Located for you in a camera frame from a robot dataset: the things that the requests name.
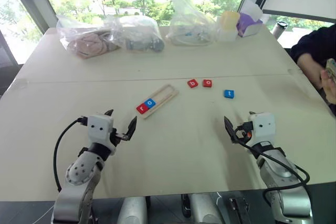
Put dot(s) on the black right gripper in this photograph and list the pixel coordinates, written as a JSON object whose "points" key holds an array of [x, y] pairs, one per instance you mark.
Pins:
{"points": [[245, 132]]}

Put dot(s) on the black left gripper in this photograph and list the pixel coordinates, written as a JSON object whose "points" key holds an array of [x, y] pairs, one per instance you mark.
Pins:
{"points": [[118, 137]]}

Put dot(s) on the blue letter tile t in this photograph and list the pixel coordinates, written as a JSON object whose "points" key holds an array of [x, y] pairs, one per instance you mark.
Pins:
{"points": [[229, 93]]}

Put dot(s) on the red letter tile o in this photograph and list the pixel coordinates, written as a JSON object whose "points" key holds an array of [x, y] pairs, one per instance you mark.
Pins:
{"points": [[208, 83]]}

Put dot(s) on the red letter tile b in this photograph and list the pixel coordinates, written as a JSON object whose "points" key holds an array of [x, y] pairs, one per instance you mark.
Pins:
{"points": [[193, 83]]}

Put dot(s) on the patterned phone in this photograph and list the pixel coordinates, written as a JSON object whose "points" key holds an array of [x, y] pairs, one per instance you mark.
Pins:
{"points": [[332, 69]]}

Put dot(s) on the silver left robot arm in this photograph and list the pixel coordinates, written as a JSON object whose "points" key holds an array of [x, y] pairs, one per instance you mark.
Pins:
{"points": [[78, 174]]}

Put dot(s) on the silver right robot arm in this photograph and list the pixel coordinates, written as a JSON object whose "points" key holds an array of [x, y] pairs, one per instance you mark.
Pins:
{"points": [[278, 172]]}

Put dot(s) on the person's bare forearm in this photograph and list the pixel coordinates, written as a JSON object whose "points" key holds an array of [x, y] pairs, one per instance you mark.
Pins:
{"points": [[309, 69]]}

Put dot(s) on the red letter tile r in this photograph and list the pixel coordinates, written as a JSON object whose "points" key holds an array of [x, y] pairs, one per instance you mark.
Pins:
{"points": [[142, 108]]}

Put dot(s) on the blue letter tile o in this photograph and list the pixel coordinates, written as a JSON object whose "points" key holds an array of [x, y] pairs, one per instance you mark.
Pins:
{"points": [[149, 102]]}

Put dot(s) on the wooden letter tray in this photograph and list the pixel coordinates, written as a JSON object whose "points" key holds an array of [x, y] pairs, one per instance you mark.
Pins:
{"points": [[165, 97]]}

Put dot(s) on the person's hand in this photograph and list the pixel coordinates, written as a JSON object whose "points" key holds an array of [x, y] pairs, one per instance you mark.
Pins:
{"points": [[328, 90]]}

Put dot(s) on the plastic bag with grey items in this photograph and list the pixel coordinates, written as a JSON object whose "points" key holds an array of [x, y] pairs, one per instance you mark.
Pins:
{"points": [[141, 40]]}

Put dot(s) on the plastic bag with pink cloth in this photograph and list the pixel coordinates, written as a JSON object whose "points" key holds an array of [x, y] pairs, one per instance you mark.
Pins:
{"points": [[86, 43]]}

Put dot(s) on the grey rounded shape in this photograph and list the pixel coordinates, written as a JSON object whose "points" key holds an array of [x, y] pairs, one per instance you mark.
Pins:
{"points": [[206, 211], [134, 211]]}

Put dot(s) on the purple tissue box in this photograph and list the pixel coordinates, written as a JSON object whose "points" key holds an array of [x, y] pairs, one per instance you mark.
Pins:
{"points": [[249, 26]]}

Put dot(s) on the translucent container with yellow lid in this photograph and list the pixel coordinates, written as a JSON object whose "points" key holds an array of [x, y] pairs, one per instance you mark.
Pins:
{"points": [[228, 26]]}

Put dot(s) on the silver black tumbler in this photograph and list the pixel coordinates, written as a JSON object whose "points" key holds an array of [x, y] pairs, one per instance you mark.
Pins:
{"points": [[280, 31]]}

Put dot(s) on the tall clear plastic bag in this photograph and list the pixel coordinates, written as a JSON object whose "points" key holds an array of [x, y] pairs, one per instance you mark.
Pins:
{"points": [[189, 27]]}

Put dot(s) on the person in dark sleeve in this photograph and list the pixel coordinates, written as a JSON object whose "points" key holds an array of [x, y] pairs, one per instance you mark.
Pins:
{"points": [[317, 43]]}

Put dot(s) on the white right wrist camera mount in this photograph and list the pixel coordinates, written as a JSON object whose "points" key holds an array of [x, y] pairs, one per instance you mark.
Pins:
{"points": [[263, 127]]}

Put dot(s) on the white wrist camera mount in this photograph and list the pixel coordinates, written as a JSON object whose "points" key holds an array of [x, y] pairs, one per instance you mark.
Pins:
{"points": [[263, 127], [99, 129]]}

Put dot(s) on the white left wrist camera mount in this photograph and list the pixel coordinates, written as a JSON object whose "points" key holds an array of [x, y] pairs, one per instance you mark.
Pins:
{"points": [[99, 129]]}

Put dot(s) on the black metal bracket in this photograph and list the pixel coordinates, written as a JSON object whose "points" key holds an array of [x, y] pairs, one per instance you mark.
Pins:
{"points": [[238, 208]]}

